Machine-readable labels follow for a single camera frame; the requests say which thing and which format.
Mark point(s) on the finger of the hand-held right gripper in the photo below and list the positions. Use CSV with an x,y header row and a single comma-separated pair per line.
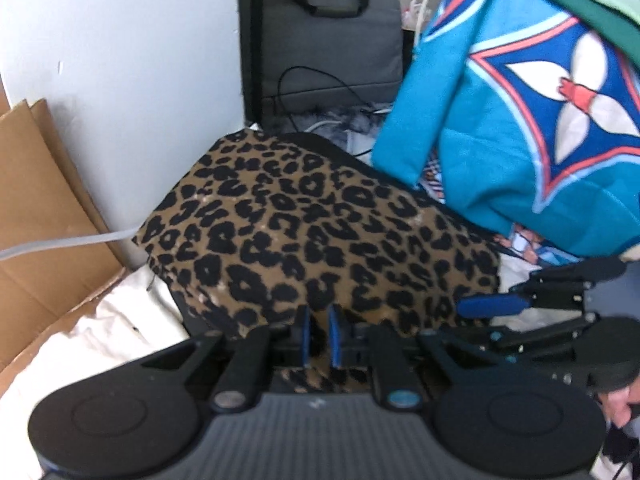
x,y
530,337
492,306

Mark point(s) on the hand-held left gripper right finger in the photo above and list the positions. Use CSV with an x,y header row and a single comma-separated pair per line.
x,y
336,335

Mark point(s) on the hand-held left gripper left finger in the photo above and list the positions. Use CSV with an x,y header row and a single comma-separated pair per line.
x,y
304,335

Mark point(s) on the leopard print garment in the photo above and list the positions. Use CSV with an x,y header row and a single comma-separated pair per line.
x,y
310,230

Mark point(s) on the person's right hand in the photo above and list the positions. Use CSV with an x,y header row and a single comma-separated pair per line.
x,y
625,405

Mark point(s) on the cream bear print blanket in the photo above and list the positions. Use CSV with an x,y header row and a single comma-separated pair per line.
x,y
75,335

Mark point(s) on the large cardboard sheet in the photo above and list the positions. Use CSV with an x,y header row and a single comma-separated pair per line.
x,y
40,210

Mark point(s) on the grey laptop bag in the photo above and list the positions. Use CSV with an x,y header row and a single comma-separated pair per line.
x,y
320,35

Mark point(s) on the green cloth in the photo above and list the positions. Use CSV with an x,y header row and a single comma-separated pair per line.
x,y
590,0

